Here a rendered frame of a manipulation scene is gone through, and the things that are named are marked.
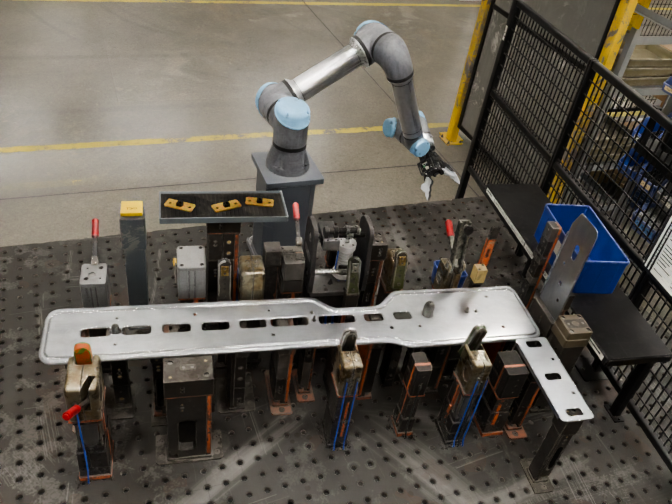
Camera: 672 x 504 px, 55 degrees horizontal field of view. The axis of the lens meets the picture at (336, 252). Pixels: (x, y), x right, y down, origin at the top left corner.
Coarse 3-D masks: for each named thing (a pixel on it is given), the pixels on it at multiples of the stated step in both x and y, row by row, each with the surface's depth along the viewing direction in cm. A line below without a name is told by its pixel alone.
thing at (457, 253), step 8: (464, 224) 192; (456, 232) 194; (464, 232) 190; (472, 232) 190; (456, 240) 194; (464, 240) 195; (456, 248) 195; (464, 248) 196; (456, 256) 198; (464, 256) 197
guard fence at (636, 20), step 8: (640, 0) 484; (648, 0) 481; (632, 16) 493; (640, 16) 488; (632, 24) 494; (640, 24) 493; (648, 24) 500; (656, 24) 503; (664, 32) 511; (448, 128) 498
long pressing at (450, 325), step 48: (480, 288) 202; (48, 336) 164; (144, 336) 169; (192, 336) 171; (240, 336) 173; (288, 336) 175; (336, 336) 178; (384, 336) 180; (432, 336) 183; (528, 336) 188
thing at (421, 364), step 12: (420, 360) 176; (408, 372) 180; (420, 372) 173; (408, 384) 180; (420, 384) 177; (408, 396) 180; (420, 396) 181; (396, 408) 191; (408, 408) 184; (396, 420) 191; (408, 420) 186; (396, 432) 191; (408, 432) 191
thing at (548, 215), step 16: (560, 208) 218; (576, 208) 219; (544, 224) 217; (560, 224) 223; (560, 240) 206; (608, 240) 207; (592, 256) 216; (608, 256) 207; (624, 256) 199; (592, 272) 197; (608, 272) 198; (576, 288) 201; (592, 288) 201; (608, 288) 202
